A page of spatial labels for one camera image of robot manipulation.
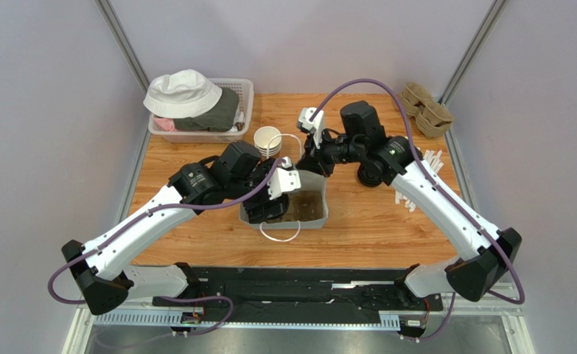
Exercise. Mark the cardboard cup carrier stack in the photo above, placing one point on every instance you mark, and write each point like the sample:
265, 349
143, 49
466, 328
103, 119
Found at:
431, 118

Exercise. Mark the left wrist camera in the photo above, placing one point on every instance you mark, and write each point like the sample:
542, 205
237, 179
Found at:
282, 182

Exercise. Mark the bundle of wrapped straws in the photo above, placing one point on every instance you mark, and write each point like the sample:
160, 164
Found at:
433, 158

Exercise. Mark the stack of paper cups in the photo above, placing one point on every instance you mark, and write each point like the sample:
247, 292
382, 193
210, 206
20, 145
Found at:
268, 141

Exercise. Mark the olive green cloth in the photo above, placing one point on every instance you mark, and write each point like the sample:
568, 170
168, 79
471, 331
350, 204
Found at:
220, 118

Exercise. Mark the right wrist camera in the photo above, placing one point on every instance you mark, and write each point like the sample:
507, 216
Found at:
311, 121

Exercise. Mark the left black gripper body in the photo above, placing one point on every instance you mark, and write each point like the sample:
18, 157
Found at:
256, 207

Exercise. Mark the white paper bag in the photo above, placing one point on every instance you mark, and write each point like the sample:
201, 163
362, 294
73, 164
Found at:
281, 231

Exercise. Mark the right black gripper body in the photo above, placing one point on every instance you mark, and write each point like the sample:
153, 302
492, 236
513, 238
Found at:
313, 160

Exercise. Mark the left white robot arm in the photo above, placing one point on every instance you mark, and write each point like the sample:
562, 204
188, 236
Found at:
239, 175

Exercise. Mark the pink cloth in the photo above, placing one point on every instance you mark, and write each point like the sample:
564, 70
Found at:
165, 124

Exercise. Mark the white bucket hat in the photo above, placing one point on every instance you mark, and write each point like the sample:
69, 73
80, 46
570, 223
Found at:
184, 94

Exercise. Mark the brown cardboard cup carrier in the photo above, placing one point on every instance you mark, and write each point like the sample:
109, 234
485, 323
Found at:
305, 206

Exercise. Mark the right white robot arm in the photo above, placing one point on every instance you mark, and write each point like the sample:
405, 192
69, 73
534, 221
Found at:
482, 248

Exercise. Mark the white plastic basket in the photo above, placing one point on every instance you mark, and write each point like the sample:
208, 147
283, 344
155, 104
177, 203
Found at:
244, 90

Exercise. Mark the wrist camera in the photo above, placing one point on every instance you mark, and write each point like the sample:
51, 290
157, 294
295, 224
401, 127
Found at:
311, 121
282, 182

